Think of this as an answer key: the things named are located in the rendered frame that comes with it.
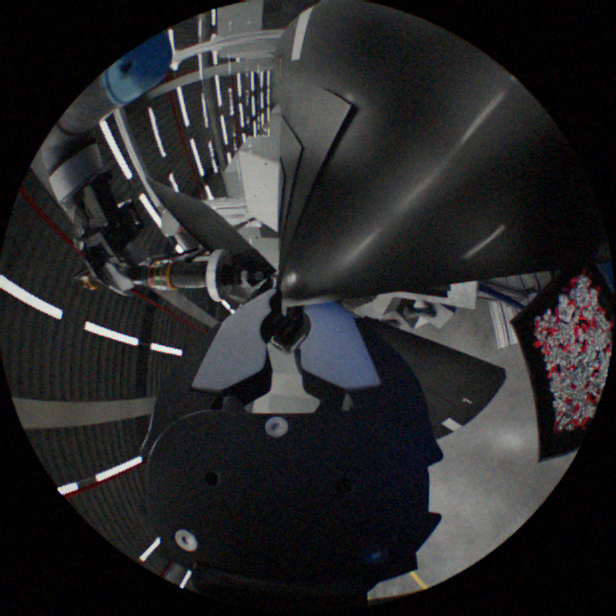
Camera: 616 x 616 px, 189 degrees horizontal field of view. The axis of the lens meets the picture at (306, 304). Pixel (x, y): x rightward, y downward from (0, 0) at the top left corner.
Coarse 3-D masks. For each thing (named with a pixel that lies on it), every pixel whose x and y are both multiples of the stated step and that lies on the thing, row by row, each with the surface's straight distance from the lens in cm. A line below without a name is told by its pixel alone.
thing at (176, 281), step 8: (176, 264) 29; (184, 264) 28; (192, 264) 28; (200, 264) 27; (224, 264) 26; (176, 272) 28; (184, 272) 27; (192, 272) 27; (200, 272) 26; (224, 272) 25; (232, 272) 25; (240, 272) 25; (80, 280) 55; (176, 280) 28; (184, 280) 27; (192, 280) 27; (200, 280) 26; (224, 280) 25; (232, 280) 25; (240, 280) 25; (176, 288) 30
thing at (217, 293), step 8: (184, 256) 33; (192, 256) 30; (200, 256) 32; (208, 256) 30; (216, 256) 24; (224, 256) 26; (208, 264) 24; (216, 264) 23; (208, 272) 24; (216, 272) 23; (208, 280) 24; (216, 280) 24; (208, 288) 24; (216, 288) 24; (224, 288) 26; (216, 296) 24; (224, 296) 26
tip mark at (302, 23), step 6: (306, 12) 12; (300, 18) 12; (306, 18) 11; (300, 24) 12; (306, 24) 11; (300, 30) 11; (300, 36) 11; (294, 42) 12; (300, 42) 11; (294, 48) 12; (300, 48) 11; (294, 54) 11
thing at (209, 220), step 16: (160, 192) 37; (176, 192) 45; (176, 208) 36; (192, 208) 41; (208, 208) 48; (192, 224) 35; (208, 224) 38; (224, 224) 42; (208, 240) 33; (224, 240) 36; (240, 240) 39
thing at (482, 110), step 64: (320, 64) 8; (384, 64) 5; (448, 64) 4; (320, 128) 6; (384, 128) 4; (448, 128) 3; (512, 128) 3; (320, 192) 6; (384, 192) 4; (448, 192) 3; (512, 192) 3; (576, 192) 3; (320, 256) 7; (384, 256) 4; (448, 256) 3; (512, 256) 3; (576, 256) 3
